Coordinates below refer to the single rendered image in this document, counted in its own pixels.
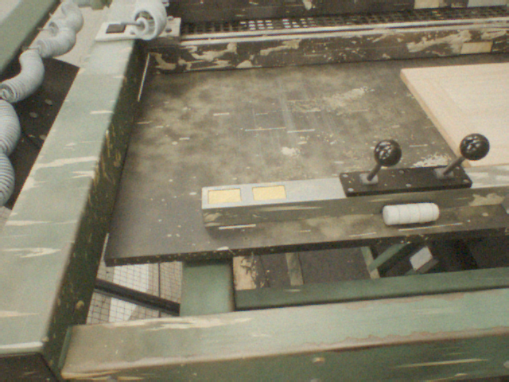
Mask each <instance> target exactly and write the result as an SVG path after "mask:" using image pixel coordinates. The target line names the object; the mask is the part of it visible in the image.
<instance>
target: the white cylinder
mask: <svg viewBox="0 0 509 382"><path fill-rule="evenodd" d="M438 215H439V211H438V207H437V206H436V205H435V204H434V203H417V204H407V205H386V206H384V207H383V221H384V223H385V224H386V225H392V224H412V223H421V222H430V221H433V220H436V219H437V218H438Z"/></svg>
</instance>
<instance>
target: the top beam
mask: <svg viewBox="0 0 509 382"><path fill-rule="evenodd" d="M136 1H137V0H113V1H112V3H111V5H110V7H109V9H108V11H107V13H106V15H105V18H104V19H103V22H113V21H119V20H123V21H131V16H132V14H133V12H134V5H135V3H136ZM103 22H102V23H103ZM148 47H149V46H148V44H147V40H144V39H132V40H121V41H96V39H95V40H94V42H93V44H92V46H91V48H90V49H89V51H88V53H87V55H86V57H85V60H84V62H83V64H82V66H81V68H80V70H79V72H78V74H77V76H76V78H75V81H74V83H73V85H72V87H71V89H70V91H69V93H68V95H67V97H66V99H65V101H64V104H63V106H62V108H61V109H60V112H59V114H58V116H57V117H56V119H55V121H54V124H53V125H52V128H51V130H50V132H49V134H48V136H47V138H46V140H45V142H44V144H43V146H42V148H41V151H40V153H39V154H38V156H37V160H36V162H35V164H34V166H33V169H32V171H31V173H30V175H29V177H28V179H27V181H26V183H25V184H24V186H23V189H22V191H21V193H20V195H19V197H18V199H17V201H16V203H15V205H14V207H13V210H12V212H11V214H10V216H9V218H8V220H7V222H6V224H5V226H4V228H3V230H2V233H1V235H0V382H70V380H69V379H67V380H65V379H64V378H63V377H62V375H61V374H60V368H58V362H59V359H60V354H61V350H62V347H63V344H64V339H65V335H66V333H67V329H68V326H69V325H70V326H72V325H73V324H75V325H82V324H87V317H88V315H89V310H90V307H91V300H92V294H93V290H94V286H95V281H96V276H97V273H98V269H99V263H100V260H101V256H102V253H103V247H104V243H105V239H106V236H107V229H108V226H109V223H110V218H111V213H112V209H113V205H114V202H115V195H116V192H117V188H118V184H119V179H120V175H121V172H122V166H123V162H124V158H125V155H126V148H127V145H128V141H129V137H130V132H131V127H132V124H133V121H134V114H135V111H136V107H137V104H138V98H139V94H140V91H141V87H142V81H143V77H144V73H145V70H146V64H147V60H148V56H149V49H148Z"/></svg>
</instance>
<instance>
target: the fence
mask: <svg viewBox="0 0 509 382"><path fill-rule="evenodd" d="M464 171H465V172H466V173H467V175H468V176H469V177H470V179H471V180H472V182H473V184H472V187H471V188H462V189H441V190H430V191H421V192H409V193H389V194H378V195H368V196H358V197H346V196H345V193H344V190H343V187H342V185H341V183H340V179H339V178H329V179H318V180H307V181H286V182H264V183H253V184H242V185H221V186H211V187H203V193H202V209H203V215H204V226H205V227H209V226H219V225H229V224H249V223H260V222H271V221H281V220H300V219H311V218H321V217H332V216H353V215H363V214H373V213H383V207H384V206H386V205H407V204H417V203H434V204H435V205H436V206H437V207H438V208H439V209H444V208H455V207H465V206H475V205H495V204H502V202H503V199H504V198H505V196H506V194H507V191H508V190H509V166H490V167H479V168H468V169H464ZM280 185H284V187H285V191H286V198H278V199H266V200H256V201H254V198H253V188H258V187H269V186H280ZM225 189H240V197H241V201H235V202H224V203H213V204H209V191H215V190H225Z"/></svg>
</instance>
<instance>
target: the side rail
mask: <svg viewBox="0 0 509 382"><path fill-rule="evenodd" d="M60 374H61V375H62V377H63V378H64V379H65V380H67V379H69V380H70V382H440V381H449V380H464V379H473V378H482V377H490V376H506V375H509V288H505V289H496V290H478V291H468V292H460V293H450V294H431V295H422V296H413V297H404V298H386V299H376V300H367V301H358V302H340V303H330V304H321V305H311V306H294V307H285V308H275V309H265V310H248V311H238V312H228V313H219V314H201V315H193V316H183V317H173V318H155V319H146V320H137V321H127V322H100V323H91V324H82V325H74V326H73V331H72V337H71V340H70V344H69V347H68V352H67V356H66V360H65V362H64V367H63V368H61V369H60Z"/></svg>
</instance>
